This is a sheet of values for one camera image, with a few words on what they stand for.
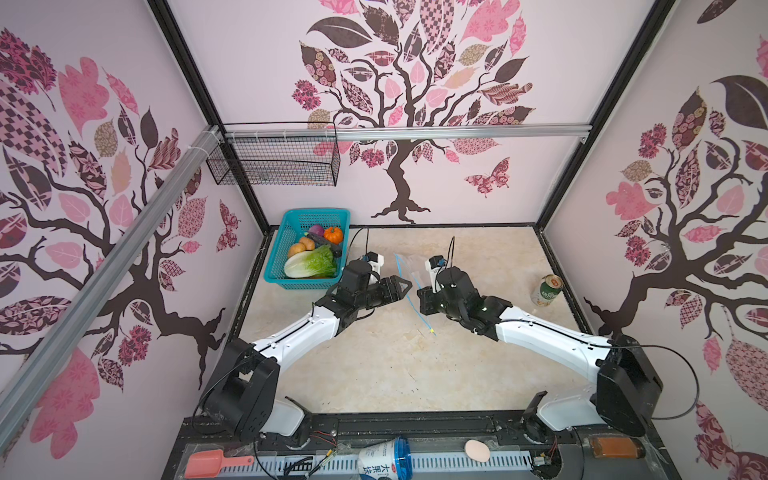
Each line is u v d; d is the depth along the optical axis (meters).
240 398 0.42
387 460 0.64
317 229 1.14
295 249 1.05
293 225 1.14
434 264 0.72
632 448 0.68
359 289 0.67
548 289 0.90
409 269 0.83
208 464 0.67
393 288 0.73
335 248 1.06
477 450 0.70
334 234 1.14
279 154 0.95
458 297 0.61
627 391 0.42
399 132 0.93
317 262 0.98
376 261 0.77
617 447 0.69
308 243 1.08
